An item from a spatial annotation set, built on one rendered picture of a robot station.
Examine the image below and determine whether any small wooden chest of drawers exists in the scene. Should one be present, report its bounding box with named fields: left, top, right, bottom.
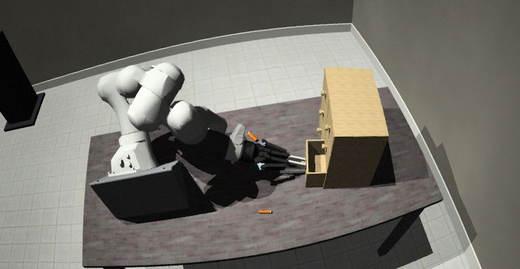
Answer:
left=323, top=67, right=389, bottom=189

